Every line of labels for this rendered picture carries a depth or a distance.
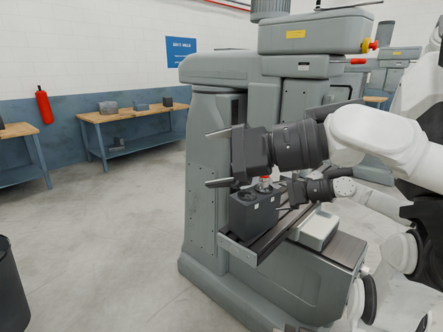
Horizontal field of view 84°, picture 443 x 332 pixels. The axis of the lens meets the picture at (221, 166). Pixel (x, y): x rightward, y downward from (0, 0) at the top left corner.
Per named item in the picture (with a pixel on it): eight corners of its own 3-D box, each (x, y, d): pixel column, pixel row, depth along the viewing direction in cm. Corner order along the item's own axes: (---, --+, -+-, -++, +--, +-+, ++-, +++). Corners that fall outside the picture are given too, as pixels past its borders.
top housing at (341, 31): (370, 54, 113) (378, 14, 107) (353, 53, 95) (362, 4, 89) (279, 56, 142) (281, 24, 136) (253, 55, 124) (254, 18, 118)
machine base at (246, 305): (340, 308, 184) (345, 288, 176) (306, 379, 143) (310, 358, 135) (221, 238, 257) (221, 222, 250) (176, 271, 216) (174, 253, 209)
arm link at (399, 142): (321, 153, 45) (403, 186, 39) (322, 131, 37) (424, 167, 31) (337, 124, 46) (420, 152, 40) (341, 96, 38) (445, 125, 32)
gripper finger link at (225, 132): (209, 141, 53) (237, 136, 51) (204, 134, 50) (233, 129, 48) (209, 134, 53) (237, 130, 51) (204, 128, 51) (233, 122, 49)
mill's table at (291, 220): (347, 176, 189) (349, 167, 186) (254, 269, 105) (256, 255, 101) (318, 168, 204) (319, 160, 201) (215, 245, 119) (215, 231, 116)
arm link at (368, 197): (334, 192, 93) (372, 209, 86) (331, 190, 86) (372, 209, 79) (342, 176, 93) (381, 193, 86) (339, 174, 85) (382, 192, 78)
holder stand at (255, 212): (278, 224, 121) (282, 188, 113) (244, 242, 109) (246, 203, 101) (260, 213, 130) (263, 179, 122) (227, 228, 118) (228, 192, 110)
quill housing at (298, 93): (324, 138, 135) (335, 76, 123) (308, 147, 121) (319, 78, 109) (293, 132, 147) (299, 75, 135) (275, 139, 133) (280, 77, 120)
